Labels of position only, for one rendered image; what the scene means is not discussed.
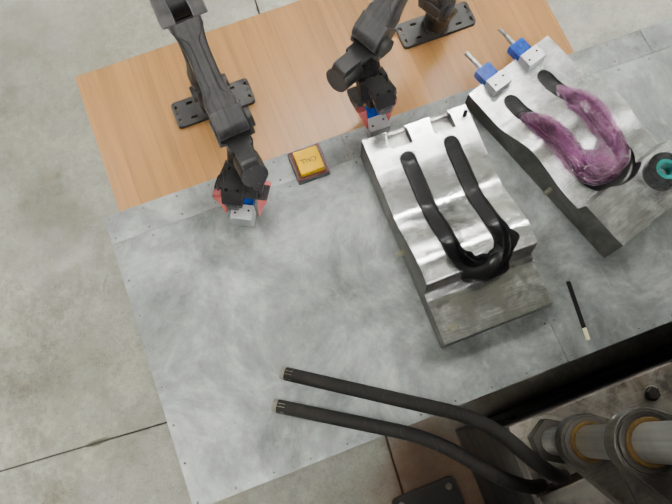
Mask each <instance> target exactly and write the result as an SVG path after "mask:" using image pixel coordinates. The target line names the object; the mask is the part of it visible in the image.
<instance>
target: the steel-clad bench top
mask: <svg viewBox="0 0 672 504"><path fill-rule="evenodd" d="M567 56H568V57H569V58H570V59H571V60H572V61H573V62H574V63H575V64H576V65H577V66H578V67H580V68H581V69H582V70H584V71H586V72H587V73H589V74H591V75H593V76H595V77H597V78H599V79H601V80H603V81H605V82H607V83H608V84H610V85H611V86H612V87H613V88H615V89H616V90H617V92H618V93H619V94H620V95H621V96H622V98H623V99H624V100H625V101H626V103H627V104H628V106H629V107H630V109H631V110H632V111H633V113H634V114H635V116H636V117H637V119H638V120H639V121H640V123H641V124H642V125H643V127H644V128H645V129H646V130H647V131H648V133H649V134H650V135H651V136H652V137H653V138H654V139H655V140H656V141H657V142H658V143H662V142H664V141H666V140H670V141H671V142H672V18H671V19H669V20H666V21H663V22H660V23H657V24H654V25H651V26H649V27H646V28H643V29H640V30H637V31H634V32H631V33H629V34H626V35H623V36H620V37H617V38H614V39H611V40H609V41H606V42H603V43H600V44H597V45H594V46H591V47H589V48H586V49H583V50H580V51H577V52H574V53H571V54H569V55H567ZM477 87H479V86H477ZM477 87H474V88H472V89H469V90H466V91H463V92H460V93H457V94H454V95H452V96H449V97H446V98H443V99H440V100H437V101H434V102H432V103H429V104H426V105H423V106H420V107H417V108H414V109H412V110H409V111H406V112H403V113H400V114H397V115H395V116H392V117H390V120H389V123H390V131H389V133H391V132H394V131H397V130H400V129H403V128H404V125H407V124H410V123H413V122H416V121H419V120H421V119H424V118H427V117H429V118H430V119H431V118H434V117H437V116H439V115H442V114H445V113H446V112H447V110H450V109H453V108H455V107H458V106H461V105H464V104H465V101H466V99H467V96H468V94H469V93H470V92H472V91H473V90H474V89H476V88H477ZM467 109H468V108H467ZM468 111H469V113H470V116H471V118H472V120H473V122H474V124H475V126H476V128H477V130H478V133H479V135H480V138H481V140H482V142H483V144H484V147H485V149H486V151H487V153H488V156H489V158H490V160H491V162H492V165H493V167H494V169H495V171H496V173H497V176H498V178H499V180H500V181H501V183H502V185H503V186H504V188H505V189H506V191H507V192H508V194H509V195H510V196H511V198H512V199H513V200H514V201H515V203H516V204H517V205H518V207H519V208H520V209H521V211H522V212H523V213H524V215H525V217H526V218H527V220H528V222H529V223H530V225H531V227H532V230H533V232H534V234H535V237H536V239H537V241H538V243H537V245H536V247H535V248H534V250H533V251H532V257H533V261H534V263H535V265H536V267H537V269H538V272H539V274H540V276H541V278H542V280H543V282H544V284H545V286H546V289H547V291H548V293H549V295H550V297H551V299H552V301H553V304H551V305H550V306H548V307H546V308H545V309H542V310H539V311H537V312H534V313H532V314H529V315H526V316H524V317H521V318H519V319H516V320H514V321H511V322H508V323H506V324H503V325H501V326H498V327H495V328H493V329H490V330H488V331H485V332H483V333H480V334H477V335H475V336H472V337H470V338H467V339H464V340H462V341H459V342H457V343H454V344H451V345H449V346H446V347H444V348H441V347H440V345H439V342H438V340H437V338H436V335H435V333H434V330H433V328H432V326H431V323H430V321H429V318H428V316H427V314H426V311H425V309H424V307H423V304H422V302H421V299H420V297H419V295H418V292H417V290H416V287H415V285H414V283H413V280H412V278H411V275H410V273H409V271H408V268H407V266H406V264H405V261H404V259H403V256H399V257H396V255H395V252H398V251H400V249H399V247H398V244H397V242H396V240H395V237H394V235H393V233H392V230H391V228H390V225H389V223H388V221H387V218H386V216H385V213H384V211H383V209H382V206H381V204H380V201H379V199H378V197H377V194H376V192H375V190H374V187H373V185H372V182H371V180H370V178H369V175H368V173H367V170H366V168H365V166H364V163H363V161H362V159H361V156H360V155H361V144H362V140H365V139H367V138H368V136H367V133H366V131H365V126H363V127H360V128H357V129H355V130H352V131H349V132H346V133H343V134H341V135H337V136H335V137H332V138H329V139H326V140H323V141H320V142H317V143H319V145H320V147H321V150H322V152H323V155H324V157H325V160H326V162H327V165H328V167H329V170H330V175H327V176H324V177H321V178H319V179H316V180H313V181H310V182H307V183H305V184H302V185H299V184H298V181H297V179H296V176H295V173H294V171H293V168H292V166H291V163H290V161H289V158H288V153H286V154H283V155H280V156H277V157H275V158H272V159H269V160H266V161H263V163H264V164H265V166H266V168H267V170H268V177H267V179H266V181H270V182H271V188H270V192H269V196H268V200H267V203H266V204H265V206H264V207H263V209H262V213H261V216H259V212H258V200H256V201H255V211H256V217H255V224H254V227H249V226H240V225H233V223H232V221H231V219H230V214H231V209H228V211H227V213H226V212H225V211H224V209H223V208H222V206H221V205H220V204H219V203H218V202H217V201H216V200H215V199H214V198H213V196H212V194H213V191H214V185H215V182H216V179H217V178H215V179H212V180H209V181H206V182H203V183H200V184H198V185H195V186H192V187H189V188H186V189H183V190H180V191H178V192H175V193H172V194H169V195H166V196H163V197H160V198H158V199H155V200H152V201H149V202H146V203H143V204H140V205H138V206H135V207H132V208H129V209H126V210H123V211H121V212H118V213H115V214H112V215H109V216H106V217H104V219H105V223H106V226H107V229H108V232H109V236H110V239H111V242H112V244H113V248H114V252H115V255H116V258H117V261H118V265H119V268H120V271H121V274H122V278H123V281H124V284H125V287H126V291H127V294H128V297H129V300H130V304H131V307H132V310H133V313H134V316H135V320H136V323H137V326H138V329H139V333H140V336H141V339H142V342H143V346H144V349H145V352H146V355H147V359H148V362H149V365H150V368H151V372H152V375H153V378H154V381H155V384H156V388H157V391H158V394H159V397H160V401H161V404H162V407H163V410H164V414H165V417H166V420H167V423H168V427H169V430H170V433H171V436H172V440H173V443H174V446H175V449H176V453H177V456H178V459H179V462H180V465H181V469H182V472H183V475H184V478H185V482H186V485H187V488H188V491H189V495H190V498H191V501H192V504H212V503H214V502H217V501H219V500H222V499H225V498H227V497H230V496H232V495H235V494H237V493H240V492H242V491H245V490H247V489H250V488H252V487H255V486H257V485H260V484H262V483H265V482H267V481H270V480H272V479H275V478H277V477H280V476H283V475H285V474H288V473H290V472H293V471H295V470H298V469H300V468H303V467H305V466H308V465H310V464H313V463H315V462H318V461H320V460H323V459H325V458H328V457H330V456H333V455H335V454H338V453H341V452H343V451H346V450H348V449H351V448H353V447H356V446H358V445H361V444H363V443H366V442H368V441H371V440H373V439H376V438H378V437H381V436H383V435H379V434H374V433H369V432H364V431H360V430H355V429H350V428H345V427H340V426H336V425H331V424H326V423H321V422H316V421H312V420H307V419H302V418H297V417H293V416H288V415H283V414H278V413H274V412H272V411H271V406H272V402H273V400H274V399H280V400H285V401H290V402H295V403H300V404H305V405H310V406H314V407H319V408H324V409H329V410H334V411H339V412H344V413H349V414H354V415H358V416H363V417H368V418H373V419H378V420H383V421H388V422H393V423H398V424H402V425H406V426H409V425H411V424H414V423H416V422H419V421H421V420H424V419H426V418H429V417H431V416H434V415H430V414H426V413H422V412H418V411H413V410H409V409H405V408H400V407H396V406H392V405H388V404H383V403H379V402H375V401H370V400H366V399H362V398H358V397H353V396H349V395H345V394H340V393H336V392H332V391H328V390H323V389H319V388H315V387H310V386H306V385H302V384H298V383H293V382H289V381H285V380H281V379H280V378H279V372H280V369H281V367H282V366H285V367H290V368H294V369H299V370H303V371H307V372H312V373H316V374H321V375H325V376H329V377H334V378H338V379H343V380H347V381H351V382H356V383H360V384H365V385H369V386H373V387H378V388H382V389H387V390H391V391H395V392H400V393H404V394H409V395H413V396H417V397H422V398H426V399H431V400H435V401H439V402H444V403H448V404H452V405H456V406H459V405H462V404H464V403H467V402H469V401H472V400H474V399H477V398H479V397H482V396H484V395H487V394H489V393H492V392H494V391H497V390H499V389H502V388H504V387H507V386H510V385H512V384H515V383H517V382H520V381H522V380H525V379H527V378H530V377H532V376H535V375H537V374H540V373H542V372H545V371H547V370H550V369H552V368H555V367H557V366H560V365H562V364H565V363H568V362H570V361H573V360H575V359H578V358H580V357H583V356H585V355H588V354H590V353H593V352H595V351H598V350H600V349H603V348H605V347H608V346H610V345H613V344H615V343H618V342H621V341H623V340H626V339H628V338H631V337H633V336H636V335H638V334H641V333H643V332H646V331H648V330H651V329H653V328H656V327H658V326H661V325H663V324H666V323H668V322H671V321H672V206H671V207H670V208H668V209H667V210H666V211H665V212H664V213H662V214H661V215H660V216H659V217H657V218H656V219H655V220H654V221H653V222H651V223H650V224H649V225H648V226H647V227H645V228H644V229H643V230H642V231H640V232H639V233H638V234H637V235H636V236H634V237H633V238H632V239H631V240H630V241H628V242H627V243H626V244H625V245H623V246H622V247H621V248H619V249H618V250H616V251H615V252H613V253H612V254H610V255H609V256H607V257H606V258H603V257H602V256H601V254H600V253H599V252H598V251H597V250H596V249H595V248H594V247H593V246H592V245H591V243H590V242H589V241H588V240H587V239H586V238H585V237H584V236H583V235H582V234H581V232H580V231H579V230H578V229H577V228H576V227H575V226H574V225H573V224H572V223H571V221H570V220H569V219H568V218H567V217H566V216H565V215H564V214H563V213H562V212H561V210H560V209H559V208H558V207H557V206H556V205H555V204H554V203H553V202H552V201H551V200H550V198H549V197H548V196H545V195H544V194H543V191H542V190H541V189H540V187H539V186H538V185H537V184H536V183H535V182H534V181H533V180H532V179H531V178H530V176H529V175H528V174H527V173H526V172H525V171H524V170H523V169H522V168H521V167H520V165H519V164H518V163H517V162H516V161H515V160H514V159H513V158H512V157H511V156H510V154H509V153H508V152H507V151H506V150H505V149H504V148H503V147H502V146H501V145H500V143H499V142H498V141H497V140H496V139H495V138H494V137H493V136H492V135H491V134H490V132H489V131H488V130H487V129H486V128H485V127H484V126H483V125H482V124H481V123H480V121H479V120H478V119H477V118H476V117H475V116H474V115H473V114H472V113H471V112H470V110H469V109H468ZM341 137H342V138H341ZM342 139H343V140H342ZM344 144H345V145H344ZM346 149H347V150H346ZM348 154H349V155H348ZM349 156H350V157H349ZM352 159H353V160H352ZM335 165H336V166H335ZM290 181H291V182H290ZM273 187H274V188H273ZM211 209H212V210H211ZM197 214H198V215H197ZM194 215H195V216H194ZM180 220H181V221H180ZM163 226H164V227H163ZM149 231H150V232H149ZM132 237H133V238H132ZM567 281H570V282H571V285H572V288H573V290H574V293H575V296H576V299H577V302H578V305H579V308H580V311H581V314H582V316H583V319H584V322H585V325H586V328H587V331H588V334H589V336H590V340H586V339H585V336H584V333H583V330H582V327H581V324H580V321H579V318H578V315H577V313H576V310H575V307H574V304H573V301H572V298H571V295H570V292H569V289H568V286H567V284H566V282H567Z"/></svg>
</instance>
